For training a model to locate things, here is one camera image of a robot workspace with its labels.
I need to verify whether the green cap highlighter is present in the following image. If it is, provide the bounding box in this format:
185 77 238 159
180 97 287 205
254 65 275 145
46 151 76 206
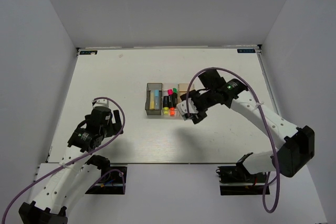
172 88 178 108

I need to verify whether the orange cap highlighter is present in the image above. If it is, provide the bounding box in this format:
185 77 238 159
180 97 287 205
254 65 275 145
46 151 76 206
169 93 176 116

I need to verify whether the yellow cap highlighter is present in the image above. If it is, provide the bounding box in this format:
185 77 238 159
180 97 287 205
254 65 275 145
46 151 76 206
163 95 170 115

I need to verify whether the blue eraser stick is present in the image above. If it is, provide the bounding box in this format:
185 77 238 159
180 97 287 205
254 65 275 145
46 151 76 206
154 90 161 110

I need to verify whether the cream eraser stick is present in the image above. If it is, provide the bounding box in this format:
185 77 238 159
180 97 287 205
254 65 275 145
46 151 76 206
149 90 155 110

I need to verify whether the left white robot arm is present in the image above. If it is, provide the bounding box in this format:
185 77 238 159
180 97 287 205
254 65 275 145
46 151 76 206
18 105 125 223

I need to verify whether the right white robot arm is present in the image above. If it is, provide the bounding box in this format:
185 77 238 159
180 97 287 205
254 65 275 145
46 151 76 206
177 68 314 182

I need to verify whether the clear plastic bin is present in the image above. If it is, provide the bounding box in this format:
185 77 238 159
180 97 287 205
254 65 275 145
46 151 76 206
162 83 180 119

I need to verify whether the dark grey plastic bin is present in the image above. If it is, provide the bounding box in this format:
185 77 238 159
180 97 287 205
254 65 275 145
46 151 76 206
145 83 163 116

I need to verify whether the right blue table label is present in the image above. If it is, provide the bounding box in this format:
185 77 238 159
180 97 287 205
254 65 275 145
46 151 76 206
237 49 256 54

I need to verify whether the blue table label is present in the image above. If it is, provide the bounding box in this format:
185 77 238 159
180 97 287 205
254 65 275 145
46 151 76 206
237 49 256 54
79 50 98 55

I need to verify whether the left blue table label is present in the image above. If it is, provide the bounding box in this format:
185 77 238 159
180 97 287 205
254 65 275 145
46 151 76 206
79 50 98 55

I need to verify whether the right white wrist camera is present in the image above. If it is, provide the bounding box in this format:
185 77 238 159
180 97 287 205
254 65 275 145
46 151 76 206
176 98 198 121

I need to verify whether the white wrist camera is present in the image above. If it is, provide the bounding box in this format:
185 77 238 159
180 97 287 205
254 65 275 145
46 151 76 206
92 99 111 113
176 98 198 121

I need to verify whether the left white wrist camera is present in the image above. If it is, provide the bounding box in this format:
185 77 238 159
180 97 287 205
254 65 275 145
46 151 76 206
92 99 111 113

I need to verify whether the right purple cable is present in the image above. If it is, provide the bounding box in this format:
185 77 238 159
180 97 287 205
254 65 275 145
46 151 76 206
184 67 280 213

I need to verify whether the purple cable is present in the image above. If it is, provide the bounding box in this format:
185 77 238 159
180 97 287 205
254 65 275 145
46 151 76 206
184 67 280 213
0 96 126 224

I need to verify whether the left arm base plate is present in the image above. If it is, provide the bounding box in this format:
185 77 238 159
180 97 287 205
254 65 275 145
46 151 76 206
86 165 128 195

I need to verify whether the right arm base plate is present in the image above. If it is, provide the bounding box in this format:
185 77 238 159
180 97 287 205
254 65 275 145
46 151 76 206
216 166 267 196

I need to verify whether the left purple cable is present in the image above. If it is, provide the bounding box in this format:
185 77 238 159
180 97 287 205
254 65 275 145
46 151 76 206
0 96 126 224

